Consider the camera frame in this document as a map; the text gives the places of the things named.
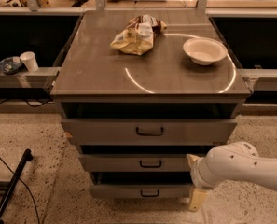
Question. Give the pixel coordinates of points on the white paper cup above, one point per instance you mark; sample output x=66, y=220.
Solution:
x=29, y=60

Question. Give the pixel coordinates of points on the dark blue plate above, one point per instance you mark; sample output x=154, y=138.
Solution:
x=10, y=65

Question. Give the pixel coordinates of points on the white bowl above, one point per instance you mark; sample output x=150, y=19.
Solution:
x=204, y=51

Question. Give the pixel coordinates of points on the black metal stand leg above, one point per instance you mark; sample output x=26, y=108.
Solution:
x=27, y=156

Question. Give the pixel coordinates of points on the grey side shelf rail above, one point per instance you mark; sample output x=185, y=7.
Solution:
x=43, y=77

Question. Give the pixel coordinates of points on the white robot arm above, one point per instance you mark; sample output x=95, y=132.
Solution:
x=237, y=161

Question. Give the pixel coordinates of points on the crumpled chip bag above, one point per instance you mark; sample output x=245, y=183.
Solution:
x=139, y=35

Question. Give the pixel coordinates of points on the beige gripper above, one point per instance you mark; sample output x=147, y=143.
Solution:
x=198, y=173

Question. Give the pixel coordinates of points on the grey drawer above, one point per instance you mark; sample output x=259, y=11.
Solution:
x=136, y=162
x=139, y=191
x=149, y=132

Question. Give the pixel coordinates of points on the grey drawer cabinet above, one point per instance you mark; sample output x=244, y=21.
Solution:
x=99, y=82

